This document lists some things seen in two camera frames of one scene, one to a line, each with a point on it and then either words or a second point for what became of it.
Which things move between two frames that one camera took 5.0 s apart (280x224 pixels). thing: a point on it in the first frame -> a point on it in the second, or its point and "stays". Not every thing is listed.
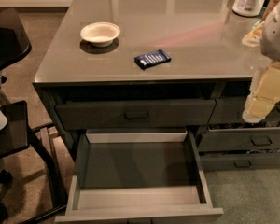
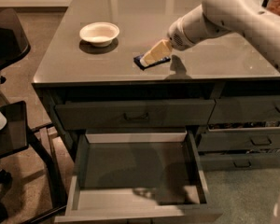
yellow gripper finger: x=270 y=86 -> x=158 y=52
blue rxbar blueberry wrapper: x=152 y=59 stays
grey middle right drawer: x=243 y=137 stays
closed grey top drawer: x=116 y=113 stays
